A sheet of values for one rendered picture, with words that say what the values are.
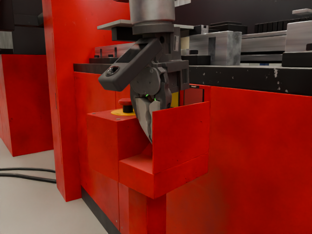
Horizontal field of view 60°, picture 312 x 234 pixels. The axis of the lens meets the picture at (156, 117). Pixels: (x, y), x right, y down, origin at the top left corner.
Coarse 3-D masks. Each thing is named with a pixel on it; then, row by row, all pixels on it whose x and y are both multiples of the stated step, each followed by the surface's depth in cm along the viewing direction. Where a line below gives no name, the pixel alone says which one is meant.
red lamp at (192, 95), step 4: (192, 88) 55; (188, 92) 56; (192, 92) 55; (196, 92) 54; (200, 92) 54; (184, 96) 57; (188, 96) 56; (192, 96) 55; (196, 96) 55; (200, 96) 54; (184, 100) 57; (188, 100) 56; (192, 100) 55; (196, 100) 55; (200, 100) 54; (184, 104) 57; (188, 104) 56
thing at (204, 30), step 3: (195, 27) 88; (198, 27) 87; (201, 27) 86; (204, 27) 87; (207, 27) 87; (189, 30) 90; (192, 30) 89; (195, 30) 88; (198, 30) 87; (201, 30) 86; (204, 30) 87; (207, 30) 87; (189, 33) 91; (192, 33) 90; (195, 33) 88; (198, 33) 87; (201, 33) 86; (204, 33) 87
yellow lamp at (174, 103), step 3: (171, 93) 59; (174, 93) 58; (177, 93) 58; (174, 96) 59; (177, 96) 58; (174, 99) 59; (177, 99) 58; (171, 102) 59; (174, 102) 59; (177, 102) 58; (171, 105) 60; (174, 105) 59; (177, 105) 58
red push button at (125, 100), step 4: (120, 100) 56; (124, 100) 56; (128, 100) 55; (120, 104) 56; (124, 104) 55; (128, 104) 55; (124, 108) 56; (128, 108) 56; (132, 108) 57; (124, 112) 57; (128, 112) 56
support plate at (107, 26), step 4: (116, 20) 77; (120, 20) 74; (124, 20) 75; (128, 20) 76; (104, 24) 84; (108, 24) 81; (112, 24) 79; (116, 24) 77; (120, 24) 77; (124, 24) 77; (128, 24) 77; (100, 28) 87; (104, 28) 87; (108, 28) 87; (180, 28) 87; (184, 28) 87; (188, 28) 87; (192, 28) 88
